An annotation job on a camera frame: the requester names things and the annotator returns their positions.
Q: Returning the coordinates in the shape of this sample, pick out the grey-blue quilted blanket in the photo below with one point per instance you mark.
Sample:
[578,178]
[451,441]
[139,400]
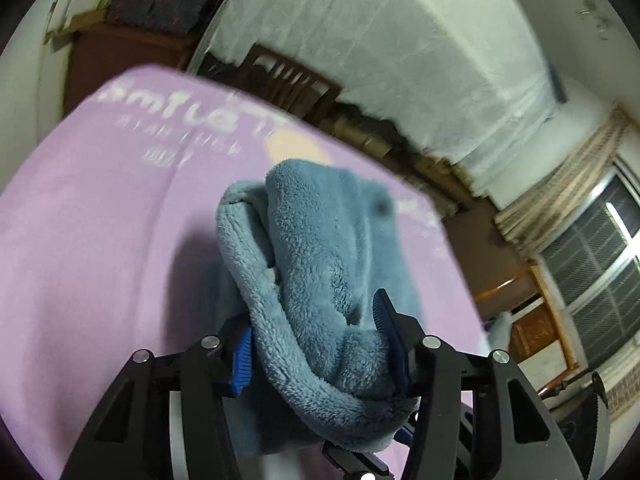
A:
[498,331]

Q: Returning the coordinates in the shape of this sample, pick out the black metal stand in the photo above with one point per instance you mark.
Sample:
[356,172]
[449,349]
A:
[584,421]

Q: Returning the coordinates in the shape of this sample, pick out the purple printed bed sheet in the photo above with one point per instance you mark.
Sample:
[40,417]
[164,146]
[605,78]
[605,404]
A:
[108,237]

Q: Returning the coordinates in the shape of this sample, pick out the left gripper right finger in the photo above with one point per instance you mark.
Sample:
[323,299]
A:
[480,412]

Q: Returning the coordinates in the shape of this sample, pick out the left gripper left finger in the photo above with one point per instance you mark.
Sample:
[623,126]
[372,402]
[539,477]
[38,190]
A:
[163,417]

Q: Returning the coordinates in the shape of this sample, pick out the blue fluffy fleece garment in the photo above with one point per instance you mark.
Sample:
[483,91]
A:
[303,251]

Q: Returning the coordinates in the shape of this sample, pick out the dark wooden chair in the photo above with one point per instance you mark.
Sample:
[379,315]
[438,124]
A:
[287,84]

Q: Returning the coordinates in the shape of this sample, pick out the barred window with white frame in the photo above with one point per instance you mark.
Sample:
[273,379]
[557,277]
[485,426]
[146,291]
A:
[592,263]

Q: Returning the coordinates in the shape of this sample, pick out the white lace cover cloth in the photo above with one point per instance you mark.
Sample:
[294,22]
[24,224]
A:
[465,80]

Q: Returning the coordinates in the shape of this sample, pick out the beige checked curtain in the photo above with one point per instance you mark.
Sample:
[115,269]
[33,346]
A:
[529,221]

